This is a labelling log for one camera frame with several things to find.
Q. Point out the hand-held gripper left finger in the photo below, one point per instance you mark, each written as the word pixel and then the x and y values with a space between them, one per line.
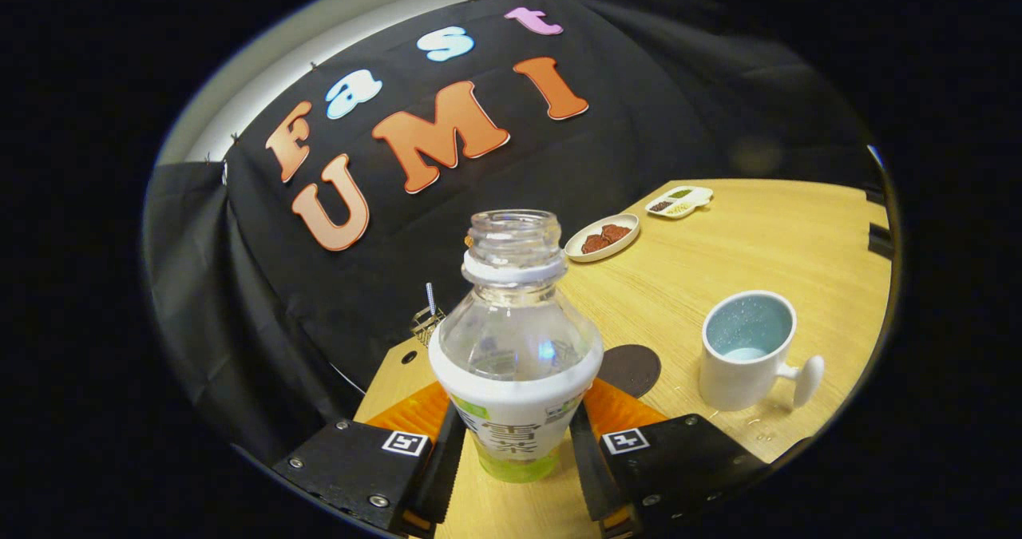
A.
pixel 445 483

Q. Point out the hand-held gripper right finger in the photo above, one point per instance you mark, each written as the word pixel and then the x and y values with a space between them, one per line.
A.
pixel 595 483

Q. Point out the dark brown round coaster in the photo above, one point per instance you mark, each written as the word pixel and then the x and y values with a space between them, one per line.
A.
pixel 635 371

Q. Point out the clear plastic juice bottle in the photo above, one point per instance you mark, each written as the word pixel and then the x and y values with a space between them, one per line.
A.
pixel 515 339

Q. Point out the white cup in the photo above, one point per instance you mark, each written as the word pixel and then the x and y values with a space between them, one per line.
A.
pixel 738 379

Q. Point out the striped straw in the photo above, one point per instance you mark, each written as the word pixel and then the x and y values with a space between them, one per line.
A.
pixel 431 299

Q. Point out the oval plate with brown food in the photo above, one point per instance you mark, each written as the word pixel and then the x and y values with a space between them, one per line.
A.
pixel 603 237

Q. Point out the white divided dish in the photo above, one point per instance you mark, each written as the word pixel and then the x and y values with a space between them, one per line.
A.
pixel 679 202

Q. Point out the wooden table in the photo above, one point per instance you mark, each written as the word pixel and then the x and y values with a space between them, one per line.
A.
pixel 758 235

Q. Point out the black backdrop cloth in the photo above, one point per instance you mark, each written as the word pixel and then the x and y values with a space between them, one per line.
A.
pixel 559 164

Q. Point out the black table clamp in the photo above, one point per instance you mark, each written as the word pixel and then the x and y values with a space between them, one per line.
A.
pixel 880 240
pixel 875 196

